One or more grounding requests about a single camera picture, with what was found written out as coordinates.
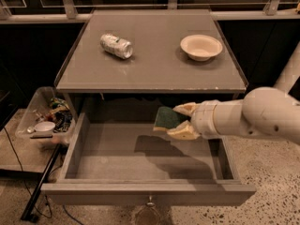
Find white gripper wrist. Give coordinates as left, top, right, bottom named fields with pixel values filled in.
left=167, top=100, right=220, bottom=140

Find green and yellow sponge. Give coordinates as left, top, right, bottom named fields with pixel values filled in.
left=153, top=107, right=189, bottom=131

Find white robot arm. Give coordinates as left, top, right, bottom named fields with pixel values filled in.
left=167, top=51, right=300, bottom=144

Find white bowl on counter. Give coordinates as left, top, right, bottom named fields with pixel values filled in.
left=180, top=35, right=223, bottom=62

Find grey cabinet counter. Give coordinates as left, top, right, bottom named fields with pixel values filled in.
left=54, top=9, right=248, bottom=110

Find open grey top drawer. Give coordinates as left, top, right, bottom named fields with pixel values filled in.
left=42, top=113, right=256, bottom=206

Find crushed silver can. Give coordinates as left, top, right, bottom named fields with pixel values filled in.
left=100, top=34, right=133, bottom=59

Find dark clutter items in bin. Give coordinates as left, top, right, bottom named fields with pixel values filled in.
left=33, top=97, right=73, bottom=133

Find clear plastic storage bin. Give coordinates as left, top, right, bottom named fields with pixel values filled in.
left=15, top=87, right=75, bottom=149

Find small white bowl in bin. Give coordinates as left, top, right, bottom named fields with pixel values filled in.
left=34, top=121, right=55, bottom=132

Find black metal floor stand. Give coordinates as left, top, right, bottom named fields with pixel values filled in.
left=21, top=144, right=62, bottom=222

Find metal drawer handle knob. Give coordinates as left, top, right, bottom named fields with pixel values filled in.
left=145, top=196, right=156, bottom=207

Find metal window railing frame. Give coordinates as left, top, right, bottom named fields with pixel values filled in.
left=0, top=0, right=300, bottom=23

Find black floor cable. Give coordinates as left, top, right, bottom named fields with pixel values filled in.
left=3, top=127, right=85, bottom=225

